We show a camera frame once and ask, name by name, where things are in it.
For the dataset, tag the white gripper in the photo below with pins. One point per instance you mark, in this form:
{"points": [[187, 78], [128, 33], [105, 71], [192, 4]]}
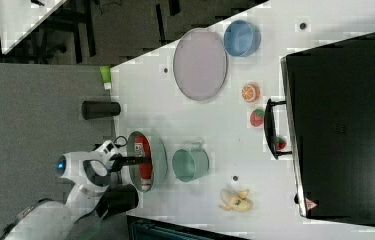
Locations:
{"points": [[108, 154]]}

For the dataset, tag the red ketchup bottle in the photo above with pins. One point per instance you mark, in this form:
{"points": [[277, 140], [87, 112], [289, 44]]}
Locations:
{"points": [[142, 149]]}

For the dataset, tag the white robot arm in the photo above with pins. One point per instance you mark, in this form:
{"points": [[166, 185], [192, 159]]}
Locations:
{"points": [[93, 192]]}

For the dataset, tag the green oval strainer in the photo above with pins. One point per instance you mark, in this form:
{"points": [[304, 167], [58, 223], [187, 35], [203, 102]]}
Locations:
{"points": [[153, 171]]}

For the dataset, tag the green metal bucket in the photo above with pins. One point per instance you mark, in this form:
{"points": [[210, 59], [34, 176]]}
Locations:
{"points": [[190, 163]]}

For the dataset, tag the green clamp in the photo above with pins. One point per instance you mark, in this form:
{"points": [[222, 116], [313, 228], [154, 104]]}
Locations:
{"points": [[106, 77]]}

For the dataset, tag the peeled toy banana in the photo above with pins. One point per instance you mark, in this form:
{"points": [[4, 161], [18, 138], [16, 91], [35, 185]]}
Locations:
{"points": [[235, 201]]}

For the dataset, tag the pink round plate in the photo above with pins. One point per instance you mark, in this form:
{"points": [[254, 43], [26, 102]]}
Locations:
{"points": [[200, 64]]}

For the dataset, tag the toy strawberry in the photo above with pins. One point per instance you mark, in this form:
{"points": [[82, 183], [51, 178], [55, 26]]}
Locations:
{"points": [[256, 118]]}

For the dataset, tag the toy orange slice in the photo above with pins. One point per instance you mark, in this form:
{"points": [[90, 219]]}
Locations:
{"points": [[250, 92]]}

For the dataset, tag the small red toy fruit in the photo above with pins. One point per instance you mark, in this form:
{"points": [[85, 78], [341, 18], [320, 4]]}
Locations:
{"points": [[280, 143]]}

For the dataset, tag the white side table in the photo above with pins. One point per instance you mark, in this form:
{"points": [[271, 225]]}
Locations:
{"points": [[18, 18]]}

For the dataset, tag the blue round bowl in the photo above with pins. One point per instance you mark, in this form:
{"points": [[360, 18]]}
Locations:
{"points": [[242, 38]]}

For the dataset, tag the black toaster oven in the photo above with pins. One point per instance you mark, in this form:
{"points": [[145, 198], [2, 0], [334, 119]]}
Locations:
{"points": [[330, 103]]}

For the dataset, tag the lower black cylinder post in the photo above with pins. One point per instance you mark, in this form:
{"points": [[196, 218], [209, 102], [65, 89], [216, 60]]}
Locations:
{"points": [[116, 200]]}

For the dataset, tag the black cylinder post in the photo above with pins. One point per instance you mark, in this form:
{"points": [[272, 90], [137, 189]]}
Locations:
{"points": [[116, 200], [99, 109]]}

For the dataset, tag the upper black cylinder post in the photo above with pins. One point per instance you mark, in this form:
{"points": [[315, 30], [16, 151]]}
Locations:
{"points": [[99, 109]]}

